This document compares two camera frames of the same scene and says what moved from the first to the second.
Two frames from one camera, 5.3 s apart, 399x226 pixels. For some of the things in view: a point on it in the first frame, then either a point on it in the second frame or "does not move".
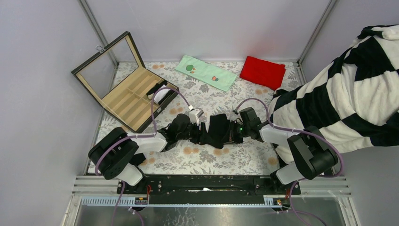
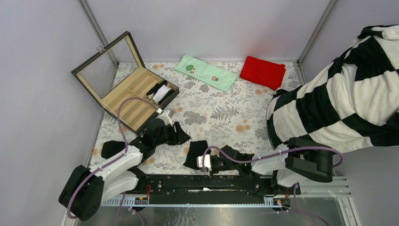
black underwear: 219,131 to 196,148
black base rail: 209,184 does not move
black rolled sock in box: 157,86 does not move
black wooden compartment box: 116,75 does not move
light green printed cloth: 217,77 does not move
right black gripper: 233,137 to 212,169
